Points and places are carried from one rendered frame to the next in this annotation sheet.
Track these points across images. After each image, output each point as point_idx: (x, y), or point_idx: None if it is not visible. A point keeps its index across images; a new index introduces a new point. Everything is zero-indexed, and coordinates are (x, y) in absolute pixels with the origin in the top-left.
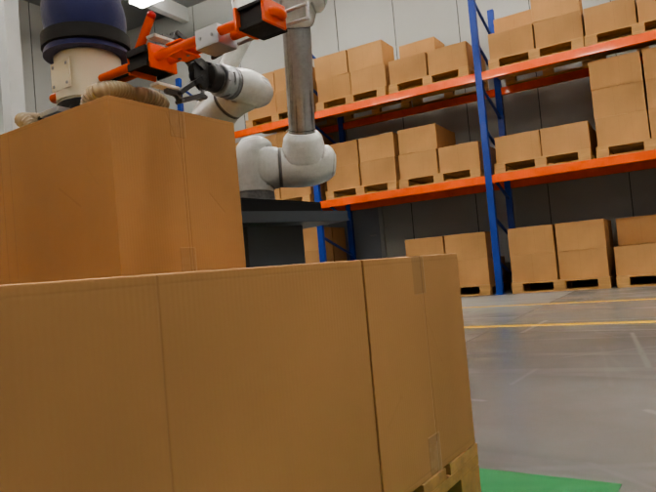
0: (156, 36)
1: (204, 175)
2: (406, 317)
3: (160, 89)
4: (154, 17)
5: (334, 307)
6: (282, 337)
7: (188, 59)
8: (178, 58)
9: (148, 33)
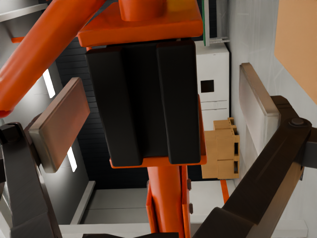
0: (87, 116)
1: None
2: None
3: (261, 84)
4: (8, 114)
5: None
6: None
7: (188, 212)
8: (187, 180)
9: (38, 77)
